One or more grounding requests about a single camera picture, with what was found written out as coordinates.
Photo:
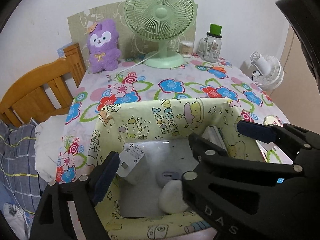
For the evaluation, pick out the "beige printed board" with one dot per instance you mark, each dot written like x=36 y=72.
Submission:
x=80 y=25

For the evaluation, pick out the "blue plaid blanket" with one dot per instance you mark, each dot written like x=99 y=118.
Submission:
x=17 y=160

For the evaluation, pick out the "purple plush toy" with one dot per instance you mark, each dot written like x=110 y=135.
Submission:
x=102 y=55

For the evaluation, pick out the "white black patterned cloth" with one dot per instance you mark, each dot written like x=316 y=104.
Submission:
x=15 y=215

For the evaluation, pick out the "glass jar mug green lid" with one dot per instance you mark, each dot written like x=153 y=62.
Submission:
x=212 y=50

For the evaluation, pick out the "cotton swab container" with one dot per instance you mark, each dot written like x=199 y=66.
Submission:
x=186 y=50

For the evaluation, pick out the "yellow printed storage box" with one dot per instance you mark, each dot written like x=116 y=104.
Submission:
x=140 y=130

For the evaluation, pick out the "green desk fan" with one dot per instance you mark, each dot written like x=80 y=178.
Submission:
x=160 y=12

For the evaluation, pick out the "white oval case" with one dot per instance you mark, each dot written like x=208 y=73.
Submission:
x=172 y=197

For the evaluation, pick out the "white standing fan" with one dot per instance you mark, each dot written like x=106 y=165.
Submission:
x=268 y=72

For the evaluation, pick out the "round strawberry print tape roll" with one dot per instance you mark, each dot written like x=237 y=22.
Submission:
x=271 y=120

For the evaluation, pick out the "dark blurred object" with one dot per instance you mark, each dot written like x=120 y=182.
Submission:
x=305 y=30

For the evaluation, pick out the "blue patterned paper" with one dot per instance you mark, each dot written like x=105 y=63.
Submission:
x=62 y=50

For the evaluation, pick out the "grey round gadget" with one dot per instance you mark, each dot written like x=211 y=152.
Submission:
x=167 y=177

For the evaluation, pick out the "white charger adapter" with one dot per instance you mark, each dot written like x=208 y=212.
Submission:
x=132 y=160

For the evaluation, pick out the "beige wardrobe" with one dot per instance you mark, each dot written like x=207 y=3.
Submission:
x=300 y=80

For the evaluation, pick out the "wooden bed headboard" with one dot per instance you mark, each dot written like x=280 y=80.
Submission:
x=37 y=87

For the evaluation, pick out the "white pillow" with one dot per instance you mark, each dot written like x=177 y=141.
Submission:
x=50 y=142

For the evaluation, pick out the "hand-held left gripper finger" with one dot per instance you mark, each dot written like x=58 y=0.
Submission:
x=105 y=180

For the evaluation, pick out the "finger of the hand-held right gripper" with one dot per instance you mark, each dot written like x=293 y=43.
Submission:
x=225 y=170
x=255 y=130

